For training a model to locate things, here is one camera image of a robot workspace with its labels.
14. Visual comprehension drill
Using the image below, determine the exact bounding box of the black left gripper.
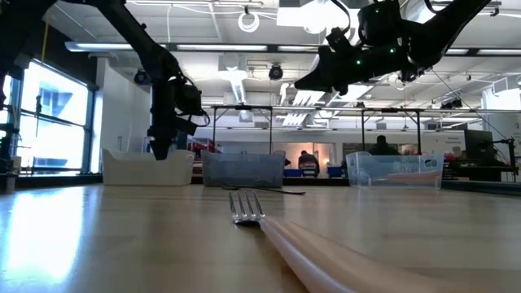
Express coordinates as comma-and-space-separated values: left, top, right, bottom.
146, 75, 181, 161

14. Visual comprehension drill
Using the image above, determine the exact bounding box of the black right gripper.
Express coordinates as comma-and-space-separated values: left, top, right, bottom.
296, 28, 410, 95

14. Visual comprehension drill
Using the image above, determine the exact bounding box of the grey translucent plastic bin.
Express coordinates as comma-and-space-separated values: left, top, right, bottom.
200, 149, 287, 189

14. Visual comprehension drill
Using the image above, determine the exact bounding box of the fork with beige handle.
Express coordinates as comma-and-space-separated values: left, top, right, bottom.
227, 189, 501, 293

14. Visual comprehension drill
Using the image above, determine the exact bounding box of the black computer monitor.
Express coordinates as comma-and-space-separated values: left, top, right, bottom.
174, 129, 190, 152
463, 129, 495, 163

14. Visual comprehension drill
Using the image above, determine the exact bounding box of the white plastic bin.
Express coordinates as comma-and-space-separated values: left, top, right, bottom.
101, 148, 195, 187

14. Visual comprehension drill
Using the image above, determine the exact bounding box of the person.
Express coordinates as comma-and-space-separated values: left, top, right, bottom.
297, 150, 322, 178
368, 134, 399, 156

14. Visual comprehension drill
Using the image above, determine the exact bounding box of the clear plastic bin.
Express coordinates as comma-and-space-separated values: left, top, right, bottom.
345, 151, 445, 190

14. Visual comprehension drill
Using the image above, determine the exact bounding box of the long ceiling light strip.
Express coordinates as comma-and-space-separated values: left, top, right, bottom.
63, 40, 367, 53

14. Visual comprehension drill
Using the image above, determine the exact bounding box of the large bright window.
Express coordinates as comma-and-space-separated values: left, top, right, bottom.
0, 60, 97, 175

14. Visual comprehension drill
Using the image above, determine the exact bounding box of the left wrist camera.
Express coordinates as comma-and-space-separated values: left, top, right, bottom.
175, 77, 212, 138

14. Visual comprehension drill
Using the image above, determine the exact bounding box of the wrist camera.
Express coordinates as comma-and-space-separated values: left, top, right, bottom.
175, 77, 212, 138
357, 0, 404, 46

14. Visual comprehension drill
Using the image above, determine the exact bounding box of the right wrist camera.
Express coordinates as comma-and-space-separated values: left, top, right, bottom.
357, 0, 404, 46

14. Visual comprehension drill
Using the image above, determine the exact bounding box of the white coiled ceiling cable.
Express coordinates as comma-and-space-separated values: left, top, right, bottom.
237, 6, 261, 33

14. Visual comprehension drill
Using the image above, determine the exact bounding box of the black table rail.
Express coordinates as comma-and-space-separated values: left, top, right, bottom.
194, 174, 349, 188

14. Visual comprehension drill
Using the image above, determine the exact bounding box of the black aluminium frame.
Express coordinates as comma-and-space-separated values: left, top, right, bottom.
0, 173, 103, 190
441, 180, 521, 193

